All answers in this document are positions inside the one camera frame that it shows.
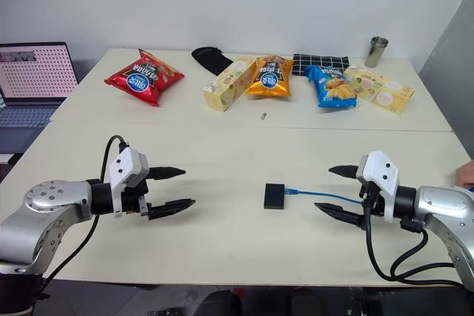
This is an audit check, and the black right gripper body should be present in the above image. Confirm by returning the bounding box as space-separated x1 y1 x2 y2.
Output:
355 166 387 229

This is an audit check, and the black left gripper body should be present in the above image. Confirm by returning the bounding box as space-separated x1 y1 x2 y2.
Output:
121 166 157 221

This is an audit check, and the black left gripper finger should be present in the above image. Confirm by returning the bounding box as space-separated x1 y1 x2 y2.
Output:
147 198 196 221
149 165 187 181

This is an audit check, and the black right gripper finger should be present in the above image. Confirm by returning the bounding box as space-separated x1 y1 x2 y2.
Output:
327 164 360 181
313 201 367 229

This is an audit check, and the small black box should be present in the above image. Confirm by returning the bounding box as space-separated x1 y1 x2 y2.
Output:
263 182 287 210

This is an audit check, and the person's bare hand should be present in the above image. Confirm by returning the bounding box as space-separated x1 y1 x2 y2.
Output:
455 160 474 189

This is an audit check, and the blue chip bag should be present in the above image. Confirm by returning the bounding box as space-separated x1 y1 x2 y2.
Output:
304 64 359 110

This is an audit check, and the yellow patterned carton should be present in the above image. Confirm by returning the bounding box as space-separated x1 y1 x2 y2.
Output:
201 56 257 113
344 67 415 115

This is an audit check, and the red chip bag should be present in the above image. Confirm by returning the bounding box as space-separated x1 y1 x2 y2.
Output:
104 48 186 108

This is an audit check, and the dark rounded shape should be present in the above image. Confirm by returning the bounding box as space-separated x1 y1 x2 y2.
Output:
196 287 260 316

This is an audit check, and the black checkered cloth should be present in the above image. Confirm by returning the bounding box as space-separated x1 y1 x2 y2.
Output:
292 53 350 78

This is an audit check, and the orange chip bag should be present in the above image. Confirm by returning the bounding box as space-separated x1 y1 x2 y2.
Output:
244 55 294 99

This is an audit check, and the steel cup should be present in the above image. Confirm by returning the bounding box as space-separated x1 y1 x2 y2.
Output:
364 36 390 69

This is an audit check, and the grey partition panel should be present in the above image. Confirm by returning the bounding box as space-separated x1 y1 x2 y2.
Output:
418 0 474 161

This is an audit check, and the black robot torso part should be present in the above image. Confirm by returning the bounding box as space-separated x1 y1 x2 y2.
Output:
0 272 51 316

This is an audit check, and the open laptop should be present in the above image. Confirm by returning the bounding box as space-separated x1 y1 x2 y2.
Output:
0 41 80 164

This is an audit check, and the blue cable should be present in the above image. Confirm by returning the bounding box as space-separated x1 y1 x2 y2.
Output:
284 186 367 206

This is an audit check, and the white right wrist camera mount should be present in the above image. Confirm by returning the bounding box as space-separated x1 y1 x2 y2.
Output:
355 149 402 224

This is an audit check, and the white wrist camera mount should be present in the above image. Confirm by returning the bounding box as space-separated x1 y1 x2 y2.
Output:
355 149 402 224
107 147 150 219

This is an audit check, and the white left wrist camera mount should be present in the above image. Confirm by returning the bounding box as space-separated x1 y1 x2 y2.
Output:
107 147 150 219

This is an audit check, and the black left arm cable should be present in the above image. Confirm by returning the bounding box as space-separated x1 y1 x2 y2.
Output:
39 135 130 287

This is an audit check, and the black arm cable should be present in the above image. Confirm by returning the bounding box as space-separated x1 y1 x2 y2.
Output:
39 135 130 287
361 182 466 289

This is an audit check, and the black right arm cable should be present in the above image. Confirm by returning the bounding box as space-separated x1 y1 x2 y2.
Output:
361 182 466 289

